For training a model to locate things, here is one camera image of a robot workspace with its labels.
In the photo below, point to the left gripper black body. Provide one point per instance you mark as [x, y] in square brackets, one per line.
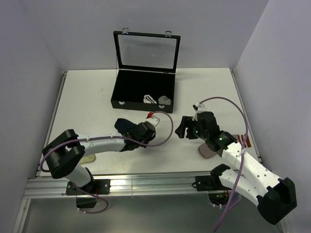
[144, 141]

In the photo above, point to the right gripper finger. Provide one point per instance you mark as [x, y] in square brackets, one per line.
[182, 132]
[187, 122]

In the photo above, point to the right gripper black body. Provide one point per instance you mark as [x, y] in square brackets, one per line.
[199, 133]

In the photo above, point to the navy blue sock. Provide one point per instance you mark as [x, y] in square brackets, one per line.
[123, 125]

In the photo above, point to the grey sock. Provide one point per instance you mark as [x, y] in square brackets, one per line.
[163, 100]

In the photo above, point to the white sock with dark stripes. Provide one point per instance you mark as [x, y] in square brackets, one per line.
[148, 99]

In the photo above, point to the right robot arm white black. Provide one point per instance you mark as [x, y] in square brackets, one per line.
[273, 196]

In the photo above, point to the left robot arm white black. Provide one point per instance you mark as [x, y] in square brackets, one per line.
[64, 153]

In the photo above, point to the pale yellow sock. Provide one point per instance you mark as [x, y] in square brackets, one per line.
[88, 159]

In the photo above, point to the black display case with glass lid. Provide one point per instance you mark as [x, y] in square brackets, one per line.
[147, 65]

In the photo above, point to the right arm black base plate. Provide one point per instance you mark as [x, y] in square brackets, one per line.
[205, 183]

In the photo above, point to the aluminium rail frame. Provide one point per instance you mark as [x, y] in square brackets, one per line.
[43, 186]

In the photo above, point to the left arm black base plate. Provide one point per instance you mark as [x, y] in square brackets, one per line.
[96, 187]

